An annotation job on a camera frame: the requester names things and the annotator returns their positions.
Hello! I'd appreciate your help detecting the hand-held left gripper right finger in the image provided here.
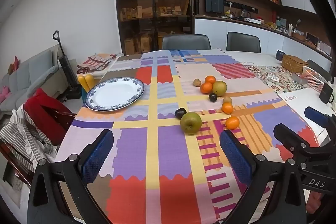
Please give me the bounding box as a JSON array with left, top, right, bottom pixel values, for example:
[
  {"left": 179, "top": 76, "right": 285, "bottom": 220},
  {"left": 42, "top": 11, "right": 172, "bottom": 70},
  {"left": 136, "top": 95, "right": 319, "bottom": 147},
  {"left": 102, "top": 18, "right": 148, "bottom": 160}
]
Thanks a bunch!
[{"left": 220, "top": 130, "right": 307, "bottom": 224}]

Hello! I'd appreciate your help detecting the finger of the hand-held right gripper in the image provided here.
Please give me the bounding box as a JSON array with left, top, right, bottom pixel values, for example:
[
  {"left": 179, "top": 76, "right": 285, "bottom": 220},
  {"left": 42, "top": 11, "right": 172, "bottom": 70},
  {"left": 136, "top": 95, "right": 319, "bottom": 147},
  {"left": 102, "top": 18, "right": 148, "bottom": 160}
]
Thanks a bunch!
[
  {"left": 304, "top": 106, "right": 336, "bottom": 135},
  {"left": 273, "top": 123, "right": 336, "bottom": 162}
]

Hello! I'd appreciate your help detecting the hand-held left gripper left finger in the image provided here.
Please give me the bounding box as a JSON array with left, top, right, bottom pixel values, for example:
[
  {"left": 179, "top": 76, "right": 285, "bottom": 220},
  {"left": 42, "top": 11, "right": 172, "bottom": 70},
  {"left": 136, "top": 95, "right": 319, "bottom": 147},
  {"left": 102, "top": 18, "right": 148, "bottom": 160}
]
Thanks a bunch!
[{"left": 28, "top": 129, "right": 114, "bottom": 224}]

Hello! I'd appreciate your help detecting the green apple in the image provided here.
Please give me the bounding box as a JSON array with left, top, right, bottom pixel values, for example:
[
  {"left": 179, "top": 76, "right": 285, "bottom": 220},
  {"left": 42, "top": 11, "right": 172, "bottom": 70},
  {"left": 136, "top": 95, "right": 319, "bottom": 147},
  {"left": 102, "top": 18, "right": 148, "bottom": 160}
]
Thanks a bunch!
[{"left": 180, "top": 112, "right": 202, "bottom": 135}]

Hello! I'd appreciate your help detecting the blue rimmed white plate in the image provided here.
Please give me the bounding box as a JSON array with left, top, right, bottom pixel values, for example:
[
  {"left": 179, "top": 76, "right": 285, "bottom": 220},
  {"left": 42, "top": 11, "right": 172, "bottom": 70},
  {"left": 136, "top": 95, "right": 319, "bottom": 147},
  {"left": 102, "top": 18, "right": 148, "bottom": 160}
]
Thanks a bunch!
[{"left": 85, "top": 77, "right": 145, "bottom": 111}]

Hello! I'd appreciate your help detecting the black mug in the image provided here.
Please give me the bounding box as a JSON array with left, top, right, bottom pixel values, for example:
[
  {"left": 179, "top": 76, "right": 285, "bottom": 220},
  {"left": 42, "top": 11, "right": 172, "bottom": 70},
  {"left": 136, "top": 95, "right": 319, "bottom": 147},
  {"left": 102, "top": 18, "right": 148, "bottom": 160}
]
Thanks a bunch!
[{"left": 319, "top": 82, "right": 335, "bottom": 105}]

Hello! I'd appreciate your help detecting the pink plastic basket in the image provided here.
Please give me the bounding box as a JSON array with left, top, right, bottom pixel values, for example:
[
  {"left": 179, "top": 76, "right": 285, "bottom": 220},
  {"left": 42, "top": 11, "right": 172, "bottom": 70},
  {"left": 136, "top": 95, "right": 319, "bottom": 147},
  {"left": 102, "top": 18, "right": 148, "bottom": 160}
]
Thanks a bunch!
[{"left": 302, "top": 66, "right": 330, "bottom": 92}]

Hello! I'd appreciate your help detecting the small grey box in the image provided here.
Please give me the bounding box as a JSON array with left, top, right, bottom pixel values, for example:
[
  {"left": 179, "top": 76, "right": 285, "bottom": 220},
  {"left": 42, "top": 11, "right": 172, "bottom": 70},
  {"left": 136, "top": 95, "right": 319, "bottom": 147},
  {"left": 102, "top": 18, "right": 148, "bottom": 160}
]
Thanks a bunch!
[{"left": 292, "top": 72, "right": 307, "bottom": 85}]

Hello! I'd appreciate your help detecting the grey leather chair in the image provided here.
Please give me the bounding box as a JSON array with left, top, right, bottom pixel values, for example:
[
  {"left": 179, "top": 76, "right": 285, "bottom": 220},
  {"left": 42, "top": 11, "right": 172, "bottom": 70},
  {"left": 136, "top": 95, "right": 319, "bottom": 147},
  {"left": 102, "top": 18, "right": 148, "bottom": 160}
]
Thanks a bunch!
[
  {"left": 307, "top": 59, "right": 332, "bottom": 83},
  {"left": 226, "top": 32, "right": 261, "bottom": 53},
  {"left": 162, "top": 34, "right": 212, "bottom": 51}
]

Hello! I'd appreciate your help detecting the dark wooden chair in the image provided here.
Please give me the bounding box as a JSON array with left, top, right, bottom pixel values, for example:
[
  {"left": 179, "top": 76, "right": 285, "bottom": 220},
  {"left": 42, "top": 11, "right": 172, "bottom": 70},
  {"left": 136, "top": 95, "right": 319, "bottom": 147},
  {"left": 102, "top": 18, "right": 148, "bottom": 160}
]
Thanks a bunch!
[{"left": 0, "top": 106, "right": 77, "bottom": 186}]

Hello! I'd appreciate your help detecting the wicker basket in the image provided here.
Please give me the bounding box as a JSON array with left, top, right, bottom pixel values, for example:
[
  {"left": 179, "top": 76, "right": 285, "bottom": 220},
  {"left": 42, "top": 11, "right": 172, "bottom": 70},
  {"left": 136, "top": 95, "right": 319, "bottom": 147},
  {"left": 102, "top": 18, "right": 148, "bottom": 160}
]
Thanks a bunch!
[{"left": 281, "top": 54, "right": 309, "bottom": 74}]

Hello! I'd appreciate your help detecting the floral tile patterned mat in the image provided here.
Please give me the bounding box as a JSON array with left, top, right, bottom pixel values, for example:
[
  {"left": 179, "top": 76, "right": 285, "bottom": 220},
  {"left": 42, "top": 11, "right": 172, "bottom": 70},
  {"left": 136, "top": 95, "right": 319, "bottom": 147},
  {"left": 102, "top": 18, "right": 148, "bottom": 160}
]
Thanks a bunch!
[{"left": 245, "top": 64, "right": 315, "bottom": 95}]

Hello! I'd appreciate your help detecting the colourful patchwork tablecloth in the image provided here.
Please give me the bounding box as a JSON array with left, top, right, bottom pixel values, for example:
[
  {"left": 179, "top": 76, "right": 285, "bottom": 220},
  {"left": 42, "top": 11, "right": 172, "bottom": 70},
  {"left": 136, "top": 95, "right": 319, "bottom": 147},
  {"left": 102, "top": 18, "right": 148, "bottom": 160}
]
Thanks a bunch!
[{"left": 55, "top": 49, "right": 319, "bottom": 222}]

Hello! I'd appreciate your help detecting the red cloth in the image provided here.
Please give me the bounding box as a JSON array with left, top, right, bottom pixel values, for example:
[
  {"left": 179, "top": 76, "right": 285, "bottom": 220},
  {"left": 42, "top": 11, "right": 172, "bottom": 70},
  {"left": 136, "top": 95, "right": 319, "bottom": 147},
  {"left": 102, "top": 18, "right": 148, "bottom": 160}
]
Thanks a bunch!
[{"left": 24, "top": 88, "right": 76, "bottom": 146}]

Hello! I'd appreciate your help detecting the yellow rounded object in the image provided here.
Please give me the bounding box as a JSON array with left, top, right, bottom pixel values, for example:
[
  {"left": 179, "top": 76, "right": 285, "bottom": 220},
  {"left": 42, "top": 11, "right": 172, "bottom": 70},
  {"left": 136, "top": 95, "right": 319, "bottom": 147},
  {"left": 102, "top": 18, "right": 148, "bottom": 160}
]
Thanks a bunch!
[
  {"left": 85, "top": 74, "right": 95, "bottom": 90},
  {"left": 78, "top": 75, "right": 87, "bottom": 92}
]

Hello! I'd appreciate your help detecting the striped grey cloth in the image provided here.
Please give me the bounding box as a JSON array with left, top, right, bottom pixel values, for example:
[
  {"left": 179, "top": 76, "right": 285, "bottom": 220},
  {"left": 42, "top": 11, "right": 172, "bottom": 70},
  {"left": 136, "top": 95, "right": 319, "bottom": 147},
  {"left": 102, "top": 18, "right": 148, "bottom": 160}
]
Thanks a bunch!
[{"left": 0, "top": 105, "right": 57, "bottom": 175}]

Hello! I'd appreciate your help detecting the black upright vacuum cleaner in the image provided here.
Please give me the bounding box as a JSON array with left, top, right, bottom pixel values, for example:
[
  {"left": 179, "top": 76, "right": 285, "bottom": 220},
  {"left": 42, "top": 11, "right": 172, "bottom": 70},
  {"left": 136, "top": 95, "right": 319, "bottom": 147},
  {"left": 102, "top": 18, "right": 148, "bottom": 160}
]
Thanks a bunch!
[{"left": 52, "top": 30, "right": 82, "bottom": 100}]

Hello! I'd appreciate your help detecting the folded patterned cloth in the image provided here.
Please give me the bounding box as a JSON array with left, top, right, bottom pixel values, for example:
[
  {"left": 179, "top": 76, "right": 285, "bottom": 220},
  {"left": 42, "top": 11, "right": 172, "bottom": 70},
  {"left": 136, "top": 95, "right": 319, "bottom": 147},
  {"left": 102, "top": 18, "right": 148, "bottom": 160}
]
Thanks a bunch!
[{"left": 77, "top": 53, "right": 117, "bottom": 75}]

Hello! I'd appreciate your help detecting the grey sofa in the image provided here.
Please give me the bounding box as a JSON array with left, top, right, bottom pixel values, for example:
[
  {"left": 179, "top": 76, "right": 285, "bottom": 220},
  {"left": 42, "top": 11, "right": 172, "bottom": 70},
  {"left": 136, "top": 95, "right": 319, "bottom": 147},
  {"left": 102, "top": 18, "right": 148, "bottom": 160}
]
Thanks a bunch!
[{"left": 0, "top": 49, "right": 66, "bottom": 115}]

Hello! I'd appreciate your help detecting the glass door cabinet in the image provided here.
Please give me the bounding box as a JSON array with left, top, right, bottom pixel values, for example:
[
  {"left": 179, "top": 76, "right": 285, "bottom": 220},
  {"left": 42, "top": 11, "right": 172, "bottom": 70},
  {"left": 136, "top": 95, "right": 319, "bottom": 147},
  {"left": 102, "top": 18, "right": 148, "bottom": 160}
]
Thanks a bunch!
[{"left": 114, "top": 0, "right": 194, "bottom": 55}]

